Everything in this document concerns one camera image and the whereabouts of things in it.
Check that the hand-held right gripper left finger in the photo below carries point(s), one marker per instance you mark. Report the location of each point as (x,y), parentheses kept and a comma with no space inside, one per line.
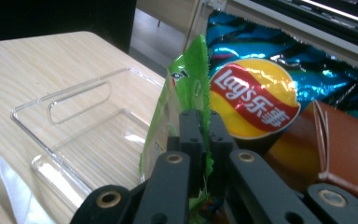
(195,168)

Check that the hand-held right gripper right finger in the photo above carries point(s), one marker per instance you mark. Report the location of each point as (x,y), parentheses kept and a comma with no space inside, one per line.
(220,146)

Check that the blue potato chips bag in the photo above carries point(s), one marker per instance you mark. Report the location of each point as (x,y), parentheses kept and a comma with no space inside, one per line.
(254,93)

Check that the green snack packet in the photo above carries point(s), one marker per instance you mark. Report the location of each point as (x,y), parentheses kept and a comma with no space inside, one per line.
(189,71)

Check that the clear plastic tray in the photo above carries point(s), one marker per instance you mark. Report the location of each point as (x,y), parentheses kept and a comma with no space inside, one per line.
(99,149)

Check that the brown snack box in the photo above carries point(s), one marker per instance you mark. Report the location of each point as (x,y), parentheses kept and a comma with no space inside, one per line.
(348,146)

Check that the black computer monitor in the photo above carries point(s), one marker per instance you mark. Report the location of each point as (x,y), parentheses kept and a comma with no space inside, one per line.
(338,6)

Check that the black curtain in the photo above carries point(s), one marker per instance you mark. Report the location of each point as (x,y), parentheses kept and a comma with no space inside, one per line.
(59,15)

